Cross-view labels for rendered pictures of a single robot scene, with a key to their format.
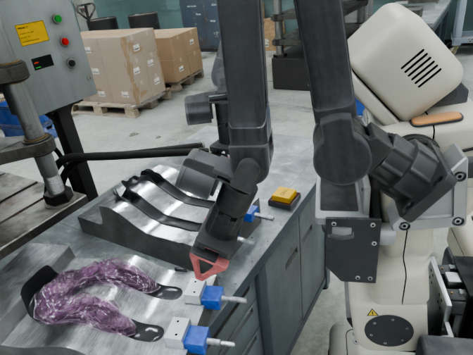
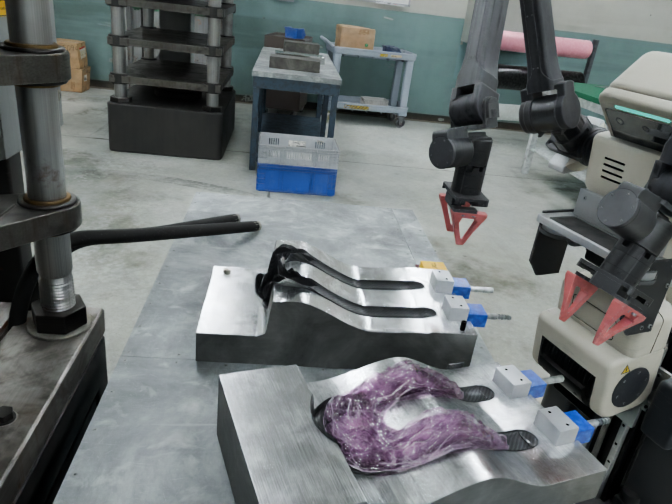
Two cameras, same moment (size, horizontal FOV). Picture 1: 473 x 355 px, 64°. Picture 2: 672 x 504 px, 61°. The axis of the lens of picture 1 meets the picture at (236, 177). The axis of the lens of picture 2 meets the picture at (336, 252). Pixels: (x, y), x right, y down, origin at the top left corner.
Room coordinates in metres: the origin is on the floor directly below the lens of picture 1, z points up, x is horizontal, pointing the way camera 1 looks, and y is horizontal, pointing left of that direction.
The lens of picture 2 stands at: (0.23, 0.87, 1.42)
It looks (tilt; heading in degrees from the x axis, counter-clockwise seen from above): 24 degrees down; 319
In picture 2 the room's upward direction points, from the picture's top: 7 degrees clockwise
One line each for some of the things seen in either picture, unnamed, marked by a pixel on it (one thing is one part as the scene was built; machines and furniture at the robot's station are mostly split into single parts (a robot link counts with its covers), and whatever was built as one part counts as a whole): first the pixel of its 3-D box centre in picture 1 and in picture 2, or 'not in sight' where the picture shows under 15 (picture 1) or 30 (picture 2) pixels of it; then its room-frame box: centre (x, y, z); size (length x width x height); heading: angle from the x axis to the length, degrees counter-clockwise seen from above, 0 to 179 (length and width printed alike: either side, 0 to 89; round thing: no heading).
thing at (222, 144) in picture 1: (229, 133); (467, 181); (0.88, 0.00, 1.12); 0.10 x 0.07 x 0.07; 146
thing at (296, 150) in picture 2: not in sight; (297, 150); (3.71, -1.63, 0.28); 0.61 x 0.41 x 0.15; 56
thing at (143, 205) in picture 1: (164, 198); (345, 281); (0.95, 0.21, 0.92); 0.35 x 0.16 x 0.09; 56
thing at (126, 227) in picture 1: (165, 208); (334, 300); (0.97, 0.22, 0.87); 0.50 x 0.26 x 0.14; 56
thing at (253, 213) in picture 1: (251, 213); (462, 288); (0.85, -0.03, 0.89); 0.13 x 0.05 x 0.05; 56
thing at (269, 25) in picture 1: (262, 27); (47, 50); (7.71, -0.84, 0.42); 0.86 x 0.33 x 0.83; 56
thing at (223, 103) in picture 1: (224, 109); (472, 150); (0.88, 0.01, 1.18); 0.07 x 0.06 x 0.07; 91
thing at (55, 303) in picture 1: (90, 290); (414, 409); (0.63, 0.35, 0.90); 0.26 x 0.18 x 0.08; 73
